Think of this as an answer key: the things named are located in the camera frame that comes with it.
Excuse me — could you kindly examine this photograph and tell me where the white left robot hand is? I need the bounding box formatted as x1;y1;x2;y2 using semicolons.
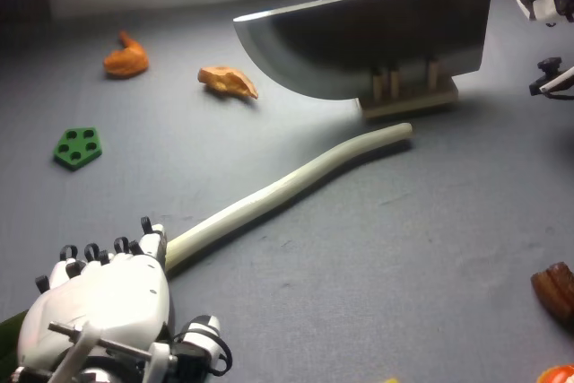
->
15;215;234;378

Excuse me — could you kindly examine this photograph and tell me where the large steel kitchen knife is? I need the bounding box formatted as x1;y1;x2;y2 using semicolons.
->
232;0;546;101

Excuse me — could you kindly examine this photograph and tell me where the leek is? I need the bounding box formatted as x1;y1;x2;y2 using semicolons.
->
0;121;413;378

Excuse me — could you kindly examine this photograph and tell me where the green pentagon block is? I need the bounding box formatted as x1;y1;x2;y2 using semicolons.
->
53;126;104;172

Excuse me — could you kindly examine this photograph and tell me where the wooden peg board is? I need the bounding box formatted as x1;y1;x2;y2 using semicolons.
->
361;57;459;122

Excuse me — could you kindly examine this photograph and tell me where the orange toy chicken wing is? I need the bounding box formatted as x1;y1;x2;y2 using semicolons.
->
197;65;259;100
102;30;149;79

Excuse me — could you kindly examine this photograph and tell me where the grey table cloth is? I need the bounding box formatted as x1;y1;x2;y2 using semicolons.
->
0;0;574;383

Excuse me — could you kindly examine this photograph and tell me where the brown ridged toy food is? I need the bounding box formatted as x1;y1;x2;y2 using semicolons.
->
531;261;574;335

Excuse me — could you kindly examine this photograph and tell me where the orange and red toy food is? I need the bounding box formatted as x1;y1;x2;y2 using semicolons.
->
535;364;574;383

